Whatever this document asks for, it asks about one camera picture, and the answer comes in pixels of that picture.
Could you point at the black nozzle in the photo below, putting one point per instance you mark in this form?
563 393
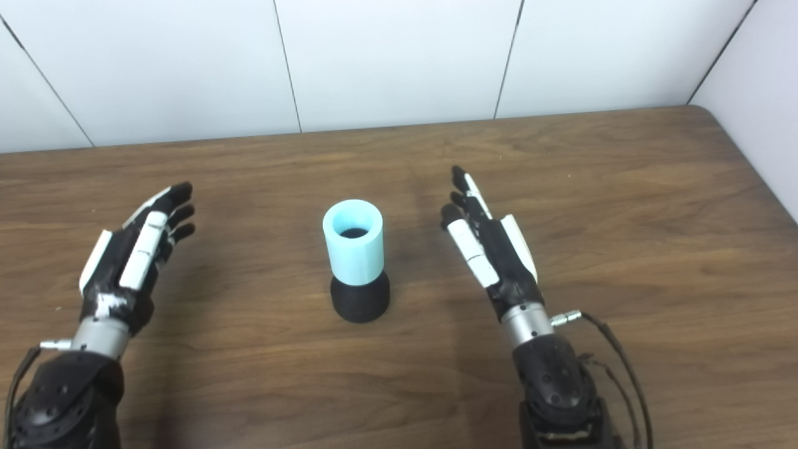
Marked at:
360 302

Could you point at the white and black left hand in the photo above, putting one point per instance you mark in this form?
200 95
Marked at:
118 274

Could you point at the white and black right hand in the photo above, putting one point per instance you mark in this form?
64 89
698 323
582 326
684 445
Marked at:
505 262

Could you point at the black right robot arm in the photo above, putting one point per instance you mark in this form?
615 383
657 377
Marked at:
555 386

